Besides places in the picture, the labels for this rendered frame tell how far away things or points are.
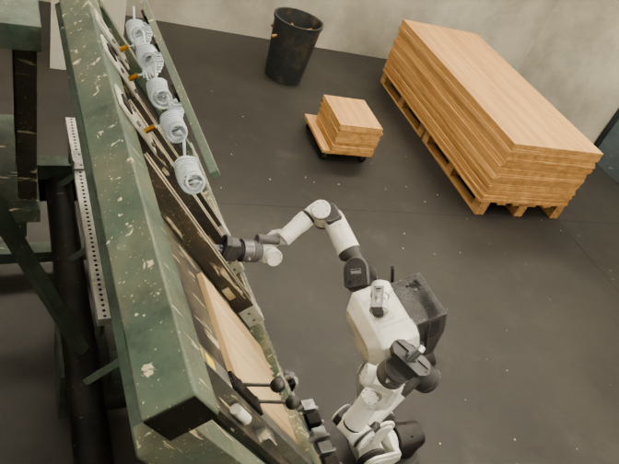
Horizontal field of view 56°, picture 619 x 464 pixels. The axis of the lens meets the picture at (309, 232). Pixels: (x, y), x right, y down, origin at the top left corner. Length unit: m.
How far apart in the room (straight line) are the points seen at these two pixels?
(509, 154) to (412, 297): 3.30
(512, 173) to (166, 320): 4.61
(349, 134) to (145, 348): 4.30
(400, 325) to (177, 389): 1.18
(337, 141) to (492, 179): 1.39
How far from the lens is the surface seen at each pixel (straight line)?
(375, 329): 2.03
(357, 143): 5.28
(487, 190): 5.43
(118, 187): 1.35
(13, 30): 2.20
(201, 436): 1.11
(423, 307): 2.09
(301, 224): 2.27
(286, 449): 1.93
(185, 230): 1.95
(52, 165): 3.25
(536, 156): 5.46
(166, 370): 1.02
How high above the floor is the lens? 2.72
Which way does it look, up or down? 38 degrees down
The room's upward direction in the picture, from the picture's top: 21 degrees clockwise
